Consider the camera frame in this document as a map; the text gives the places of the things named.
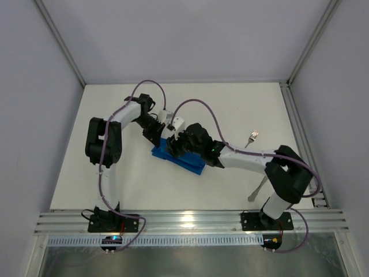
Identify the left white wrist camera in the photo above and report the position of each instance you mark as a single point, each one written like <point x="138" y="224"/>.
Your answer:
<point x="165" y="116"/>

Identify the left aluminium frame post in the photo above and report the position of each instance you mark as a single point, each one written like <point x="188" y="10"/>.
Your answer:
<point x="45" y="14"/>

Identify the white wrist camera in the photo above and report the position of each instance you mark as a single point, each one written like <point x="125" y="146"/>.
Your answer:
<point x="165" y="116"/>
<point x="176" y="126"/>

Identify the left controller board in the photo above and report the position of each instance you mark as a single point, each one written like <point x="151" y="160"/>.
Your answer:
<point x="111" y="243"/>

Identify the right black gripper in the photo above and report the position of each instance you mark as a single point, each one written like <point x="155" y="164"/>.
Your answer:
<point x="179" y="144"/>

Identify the blue satin napkin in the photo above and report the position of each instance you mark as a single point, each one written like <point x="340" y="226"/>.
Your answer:
<point x="189" y="161"/>

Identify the controller board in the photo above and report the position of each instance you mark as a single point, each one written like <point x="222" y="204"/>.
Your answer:
<point x="271" y="243"/>
<point x="111" y="243"/>

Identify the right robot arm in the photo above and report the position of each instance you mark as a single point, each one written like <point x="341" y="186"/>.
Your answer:
<point x="287" y="173"/>

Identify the aluminium frame post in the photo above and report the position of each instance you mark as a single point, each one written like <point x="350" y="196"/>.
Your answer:
<point x="45" y="14"/>
<point x="313" y="40"/>

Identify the right aluminium frame post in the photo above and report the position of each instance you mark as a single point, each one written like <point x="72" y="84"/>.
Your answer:
<point x="313" y="40"/>

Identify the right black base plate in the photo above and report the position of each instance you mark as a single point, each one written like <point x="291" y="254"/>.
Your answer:
<point x="259" y="221"/>

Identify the right aluminium side rail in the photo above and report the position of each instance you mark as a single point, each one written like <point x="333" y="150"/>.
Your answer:
<point x="303" y="145"/>

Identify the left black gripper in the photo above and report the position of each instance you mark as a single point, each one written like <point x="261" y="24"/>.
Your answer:
<point x="154" y="134"/>

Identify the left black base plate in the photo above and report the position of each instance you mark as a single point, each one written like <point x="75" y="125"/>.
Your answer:
<point x="109" y="222"/>

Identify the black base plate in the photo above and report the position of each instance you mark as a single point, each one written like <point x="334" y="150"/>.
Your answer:
<point x="259" y="221"/>
<point x="109" y="222"/>

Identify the silver table knife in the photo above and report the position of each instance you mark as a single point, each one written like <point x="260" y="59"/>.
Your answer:
<point x="254" y="194"/>

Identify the right controller board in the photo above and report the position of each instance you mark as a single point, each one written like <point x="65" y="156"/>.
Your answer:
<point x="271" y="243"/>

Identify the aluminium front rail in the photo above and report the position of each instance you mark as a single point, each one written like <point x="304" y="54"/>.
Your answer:
<point x="193" y="222"/>

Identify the slotted grey cable duct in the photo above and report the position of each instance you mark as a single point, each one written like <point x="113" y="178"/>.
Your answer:
<point x="160" y="240"/>

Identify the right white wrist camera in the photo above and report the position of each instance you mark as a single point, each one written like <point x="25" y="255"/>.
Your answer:
<point x="176" y="126"/>

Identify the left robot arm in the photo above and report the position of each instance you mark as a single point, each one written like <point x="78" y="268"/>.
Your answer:
<point x="104" y="145"/>

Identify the silver fork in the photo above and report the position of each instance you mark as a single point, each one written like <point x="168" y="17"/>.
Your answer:
<point x="252" y="138"/>

